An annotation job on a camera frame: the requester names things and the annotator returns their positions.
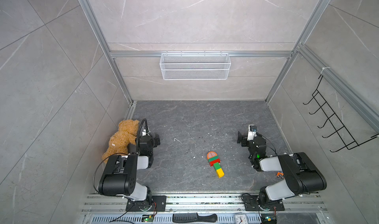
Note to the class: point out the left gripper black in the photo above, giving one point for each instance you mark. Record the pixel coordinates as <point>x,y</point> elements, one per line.
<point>155,141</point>

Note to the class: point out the red lego brick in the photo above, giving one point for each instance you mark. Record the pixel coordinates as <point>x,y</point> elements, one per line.
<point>214,161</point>

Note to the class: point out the black wire hook rack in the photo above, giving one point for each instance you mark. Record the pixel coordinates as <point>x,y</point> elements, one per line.
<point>337,125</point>

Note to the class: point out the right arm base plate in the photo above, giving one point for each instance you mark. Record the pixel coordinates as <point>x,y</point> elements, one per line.
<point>257,203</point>

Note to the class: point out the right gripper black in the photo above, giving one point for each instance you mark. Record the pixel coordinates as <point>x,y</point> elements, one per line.
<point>246,139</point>

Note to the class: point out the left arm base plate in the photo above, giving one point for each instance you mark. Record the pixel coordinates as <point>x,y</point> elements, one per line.
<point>157,202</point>

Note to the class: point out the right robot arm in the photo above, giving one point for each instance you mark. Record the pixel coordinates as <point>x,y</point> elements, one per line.
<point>300,174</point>

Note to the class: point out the aluminium mounting rail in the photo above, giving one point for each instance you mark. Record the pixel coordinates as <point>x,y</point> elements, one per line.
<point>201,202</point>

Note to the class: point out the small green lego brick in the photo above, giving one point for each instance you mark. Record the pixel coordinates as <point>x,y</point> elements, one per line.
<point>216,166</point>

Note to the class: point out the brown teddy bear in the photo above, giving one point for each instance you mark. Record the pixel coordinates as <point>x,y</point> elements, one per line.
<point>126,134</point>

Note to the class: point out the orange curved lego piece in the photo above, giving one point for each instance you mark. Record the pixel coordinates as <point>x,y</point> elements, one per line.
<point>211,154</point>

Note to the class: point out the yellow lego brick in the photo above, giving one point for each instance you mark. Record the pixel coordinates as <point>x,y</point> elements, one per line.
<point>220,173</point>

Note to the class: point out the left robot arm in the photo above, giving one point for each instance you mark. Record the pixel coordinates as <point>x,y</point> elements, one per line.
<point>119,175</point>

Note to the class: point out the white wire mesh basket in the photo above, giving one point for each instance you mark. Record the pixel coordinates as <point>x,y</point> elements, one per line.
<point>195,66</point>

